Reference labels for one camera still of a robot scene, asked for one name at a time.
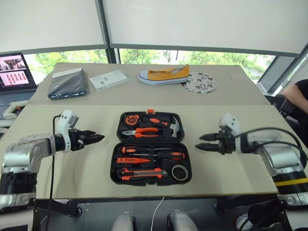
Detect orange voltage tester pen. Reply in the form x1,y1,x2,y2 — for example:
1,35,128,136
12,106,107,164
115,157,153,165

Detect black electrical tape roll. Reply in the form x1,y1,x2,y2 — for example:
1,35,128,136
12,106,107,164
171,164,189,181

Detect person in black clothes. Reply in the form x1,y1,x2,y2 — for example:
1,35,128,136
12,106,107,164
282,78,308,121

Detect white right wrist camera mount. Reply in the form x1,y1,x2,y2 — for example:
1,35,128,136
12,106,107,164
218,113,243,155

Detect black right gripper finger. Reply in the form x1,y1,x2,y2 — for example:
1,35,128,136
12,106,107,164
199,132,220,143
194,142,219,153

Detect wide white roller blind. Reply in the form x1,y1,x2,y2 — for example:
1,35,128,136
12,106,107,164
102,0,308,58

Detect orange black tape measure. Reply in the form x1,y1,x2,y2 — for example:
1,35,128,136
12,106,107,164
124,115,141,127

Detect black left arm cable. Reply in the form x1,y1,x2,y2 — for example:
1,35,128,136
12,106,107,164
45,115,62,231

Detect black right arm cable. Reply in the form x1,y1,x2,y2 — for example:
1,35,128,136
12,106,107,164
234,127,308,169

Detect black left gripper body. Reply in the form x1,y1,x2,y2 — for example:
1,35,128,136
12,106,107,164
68,128,86,152

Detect orange black utility knife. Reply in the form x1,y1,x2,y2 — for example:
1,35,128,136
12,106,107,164
116,167,168,181

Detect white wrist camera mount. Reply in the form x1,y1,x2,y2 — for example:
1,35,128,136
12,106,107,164
56,109,80,153
218,113,243,155

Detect black chair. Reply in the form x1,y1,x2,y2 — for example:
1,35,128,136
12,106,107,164
264,93,303,131

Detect perforated round metal plate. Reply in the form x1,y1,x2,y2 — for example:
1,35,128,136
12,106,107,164
180,70,220,93

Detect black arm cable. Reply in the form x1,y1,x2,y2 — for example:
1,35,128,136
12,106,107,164
45,115,62,231
234,127,308,169

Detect grey rounded shape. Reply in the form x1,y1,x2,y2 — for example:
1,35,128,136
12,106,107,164
167,210,198,231
111,211,137,231

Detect black table leg frame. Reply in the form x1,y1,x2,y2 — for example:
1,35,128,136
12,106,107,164
33,198,83,218

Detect black tool case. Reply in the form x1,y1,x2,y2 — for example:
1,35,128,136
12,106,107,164
109,109,193,187

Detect flat white packaged box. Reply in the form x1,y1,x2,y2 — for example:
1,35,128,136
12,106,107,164
89,69,132,92

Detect orange handled pliers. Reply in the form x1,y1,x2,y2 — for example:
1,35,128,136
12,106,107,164
121,127,160,139

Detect orange black handled screwdriver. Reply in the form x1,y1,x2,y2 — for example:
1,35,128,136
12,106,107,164
121,145,165,154
132,151,186,161

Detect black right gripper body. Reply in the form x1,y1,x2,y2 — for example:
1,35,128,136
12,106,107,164
217,128,237,155

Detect open laptop computer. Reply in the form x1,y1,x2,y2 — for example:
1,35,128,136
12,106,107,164
0,52,38,119

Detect claw hammer orange black handle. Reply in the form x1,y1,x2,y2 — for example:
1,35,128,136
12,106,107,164
140,115,181,139

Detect grey window pillar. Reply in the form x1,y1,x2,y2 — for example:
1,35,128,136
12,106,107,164
94,0,121,64

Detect thin white cable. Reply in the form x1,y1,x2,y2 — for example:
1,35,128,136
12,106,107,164
150,196,166,231

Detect yellow canvas sneaker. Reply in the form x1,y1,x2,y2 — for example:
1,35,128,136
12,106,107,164
138,64,191,86

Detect white handheld device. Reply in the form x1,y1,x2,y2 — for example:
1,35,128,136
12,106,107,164
2,100,28,119

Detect dark folded cloth in bag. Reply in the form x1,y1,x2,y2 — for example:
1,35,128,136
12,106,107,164
46,67,90,101

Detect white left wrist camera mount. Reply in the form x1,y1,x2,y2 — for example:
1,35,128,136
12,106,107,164
56,109,80,153

